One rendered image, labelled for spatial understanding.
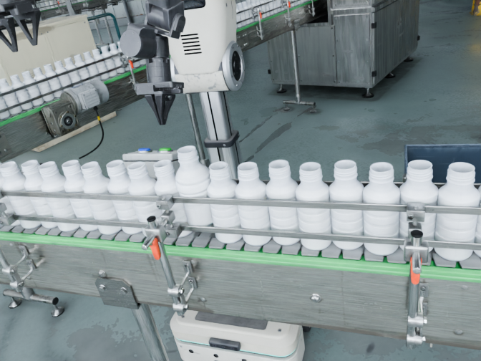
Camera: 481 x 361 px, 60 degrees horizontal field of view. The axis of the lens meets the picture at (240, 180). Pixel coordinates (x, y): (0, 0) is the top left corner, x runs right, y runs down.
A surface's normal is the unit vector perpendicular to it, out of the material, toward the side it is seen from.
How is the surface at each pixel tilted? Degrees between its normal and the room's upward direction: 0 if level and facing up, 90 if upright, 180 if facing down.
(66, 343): 0
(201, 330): 31
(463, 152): 90
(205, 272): 90
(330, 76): 89
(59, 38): 90
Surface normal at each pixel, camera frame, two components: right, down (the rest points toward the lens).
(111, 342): -0.16, -0.87
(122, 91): 0.80, 0.17
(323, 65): -0.58, 0.48
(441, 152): -0.30, 0.50
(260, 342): -0.29, -0.48
